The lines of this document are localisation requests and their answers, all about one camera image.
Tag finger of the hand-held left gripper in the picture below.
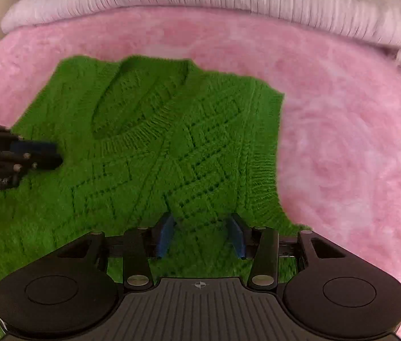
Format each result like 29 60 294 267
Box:
0 119 58 155
0 150 63 175

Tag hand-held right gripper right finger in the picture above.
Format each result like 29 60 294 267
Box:
226 213 347 291

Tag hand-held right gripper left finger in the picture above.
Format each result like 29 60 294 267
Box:
56 212 176 291

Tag green knit sweater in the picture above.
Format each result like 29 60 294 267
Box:
0 55 311 341

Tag pink floral blanket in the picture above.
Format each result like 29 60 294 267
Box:
0 5 401 341

